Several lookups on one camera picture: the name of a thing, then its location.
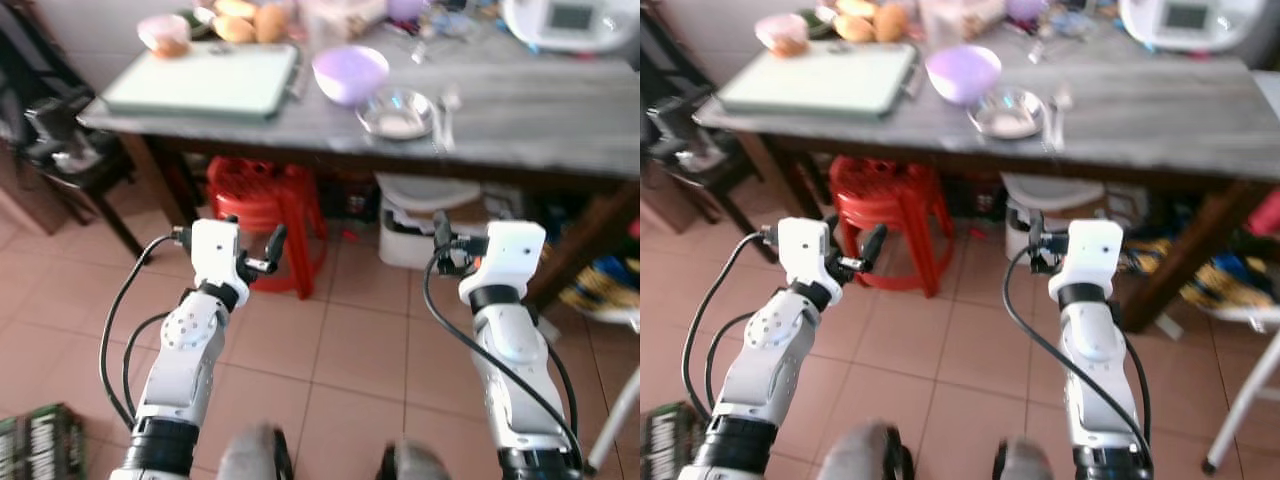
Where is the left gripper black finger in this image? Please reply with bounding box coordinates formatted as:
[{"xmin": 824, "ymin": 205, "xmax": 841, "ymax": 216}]
[
  {"xmin": 858, "ymin": 223, "xmax": 889, "ymax": 273},
  {"xmin": 262, "ymin": 223, "xmax": 289, "ymax": 273}
]

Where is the red plastic stool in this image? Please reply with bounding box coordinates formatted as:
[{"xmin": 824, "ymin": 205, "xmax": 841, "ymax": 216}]
[
  {"xmin": 828, "ymin": 155, "xmax": 953, "ymax": 299},
  {"xmin": 205, "ymin": 155, "xmax": 329, "ymax": 299}
]

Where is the stainless steel bowl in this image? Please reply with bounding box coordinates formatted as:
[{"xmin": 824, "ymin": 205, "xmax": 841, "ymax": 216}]
[
  {"xmin": 967, "ymin": 87, "xmax": 1048, "ymax": 141},
  {"xmin": 357, "ymin": 87, "xmax": 438, "ymax": 141}
]

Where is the yellow and blue bag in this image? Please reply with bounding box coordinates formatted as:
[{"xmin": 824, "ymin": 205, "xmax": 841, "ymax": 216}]
[
  {"xmin": 1125, "ymin": 235, "xmax": 1280, "ymax": 311},
  {"xmin": 560, "ymin": 255, "xmax": 641, "ymax": 311}
]

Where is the dark wooden grey-topped table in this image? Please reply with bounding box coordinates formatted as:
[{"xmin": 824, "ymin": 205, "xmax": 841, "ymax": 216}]
[
  {"xmin": 78, "ymin": 0, "xmax": 641, "ymax": 311},
  {"xmin": 693, "ymin": 0, "xmax": 1280, "ymax": 333}
]

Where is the pale green cutting board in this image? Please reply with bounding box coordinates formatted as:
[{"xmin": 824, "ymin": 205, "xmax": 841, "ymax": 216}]
[
  {"xmin": 100, "ymin": 42, "xmax": 303, "ymax": 123},
  {"xmin": 716, "ymin": 42, "xmax": 919, "ymax": 121}
]

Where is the large purple plastic bowl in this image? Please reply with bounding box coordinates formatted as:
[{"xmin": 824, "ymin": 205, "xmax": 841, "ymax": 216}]
[
  {"xmin": 312, "ymin": 45, "xmax": 391, "ymax": 107},
  {"xmin": 925, "ymin": 45, "xmax": 1003, "ymax": 107}
]

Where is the grey robot left leg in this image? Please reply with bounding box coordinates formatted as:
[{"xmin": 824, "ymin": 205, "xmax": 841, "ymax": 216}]
[
  {"xmin": 215, "ymin": 425, "xmax": 296, "ymax": 480},
  {"xmin": 825, "ymin": 422, "xmax": 913, "ymax": 480}
]

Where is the grey robot leg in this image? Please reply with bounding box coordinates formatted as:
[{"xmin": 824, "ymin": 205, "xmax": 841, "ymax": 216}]
[
  {"xmin": 825, "ymin": 422, "xmax": 913, "ymax": 480},
  {"xmin": 992, "ymin": 437, "xmax": 1056, "ymax": 480},
  {"xmin": 215, "ymin": 425, "xmax": 296, "ymax": 480},
  {"xmin": 378, "ymin": 440, "xmax": 451, "ymax": 480}
]

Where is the grey robot right leg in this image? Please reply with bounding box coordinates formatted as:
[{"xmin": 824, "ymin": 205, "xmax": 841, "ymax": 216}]
[
  {"xmin": 992, "ymin": 437, "xmax": 1056, "ymax": 480},
  {"xmin": 378, "ymin": 440, "xmax": 451, "ymax": 480}
]

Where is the black metal rack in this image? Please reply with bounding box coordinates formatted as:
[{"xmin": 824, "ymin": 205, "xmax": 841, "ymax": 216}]
[
  {"xmin": 0, "ymin": 20, "xmax": 146, "ymax": 261},
  {"xmin": 640, "ymin": 10, "xmax": 771, "ymax": 261}
]

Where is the clear plastic food container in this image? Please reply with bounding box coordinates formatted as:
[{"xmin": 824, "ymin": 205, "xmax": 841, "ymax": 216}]
[
  {"xmin": 298, "ymin": 0, "xmax": 389, "ymax": 41},
  {"xmin": 918, "ymin": 0, "xmax": 1006, "ymax": 41}
]

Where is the small pink bowl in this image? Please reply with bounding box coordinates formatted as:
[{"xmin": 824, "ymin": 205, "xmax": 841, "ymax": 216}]
[
  {"xmin": 137, "ymin": 13, "xmax": 192, "ymax": 59},
  {"xmin": 755, "ymin": 13, "xmax": 809, "ymax": 59}
]

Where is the white kitchen appliance with display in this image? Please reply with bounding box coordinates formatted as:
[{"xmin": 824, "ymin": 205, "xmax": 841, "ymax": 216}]
[
  {"xmin": 1118, "ymin": 0, "xmax": 1263, "ymax": 53},
  {"xmin": 500, "ymin": 0, "xmax": 641, "ymax": 53}
]

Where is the dark green crate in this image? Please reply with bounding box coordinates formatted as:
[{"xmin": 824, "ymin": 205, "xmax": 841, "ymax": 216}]
[
  {"xmin": 640, "ymin": 402, "xmax": 711, "ymax": 480},
  {"xmin": 0, "ymin": 402, "xmax": 89, "ymax": 480}
]

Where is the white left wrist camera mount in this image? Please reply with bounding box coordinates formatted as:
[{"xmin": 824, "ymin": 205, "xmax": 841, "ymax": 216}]
[
  {"xmin": 188, "ymin": 218, "xmax": 243, "ymax": 291},
  {"xmin": 775, "ymin": 217, "xmax": 831, "ymax": 291}
]

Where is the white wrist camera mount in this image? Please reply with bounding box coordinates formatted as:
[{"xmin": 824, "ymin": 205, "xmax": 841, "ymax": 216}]
[
  {"xmin": 188, "ymin": 218, "xmax": 243, "ymax": 291},
  {"xmin": 1048, "ymin": 220, "xmax": 1124, "ymax": 299},
  {"xmin": 470, "ymin": 220, "xmax": 548, "ymax": 296},
  {"xmin": 775, "ymin": 217, "xmax": 831, "ymax": 291}
]

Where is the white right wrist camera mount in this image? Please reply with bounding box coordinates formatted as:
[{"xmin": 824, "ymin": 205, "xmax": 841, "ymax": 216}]
[
  {"xmin": 1048, "ymin": 220, "xmax": 1124, "ymax": 299},
  {"xmin": 470, "ymin": 220, "xmax": 548, "ymax": 296}
]

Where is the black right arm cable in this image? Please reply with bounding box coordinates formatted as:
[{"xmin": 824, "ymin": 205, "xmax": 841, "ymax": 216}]
[
  {"xmin": 422, "ymin": 255, "xmax": 586, "ymax": 471},
  {"xmin": 1002, "ymin": 245, "xmax": 1153, "ymax": 471}
]

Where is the short black left arm cable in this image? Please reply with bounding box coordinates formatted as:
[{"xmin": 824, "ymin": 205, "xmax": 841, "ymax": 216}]
[
  {"xmin": 120, "ymin": 312, "xmax": 171, "ymax": 413},
  {"xmin": 705, "ymin": 312, "xmax": 761, "ymax": 411}
]

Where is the long black left arm cable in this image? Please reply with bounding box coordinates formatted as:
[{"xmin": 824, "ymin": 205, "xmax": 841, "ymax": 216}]
[
  {"xmin": 682, "ymin": 230, "xmax": 783, "ymax": 421},
  {"xmin": 98, "ymin": 228, "xmax": 196, "ymax": 431}
]

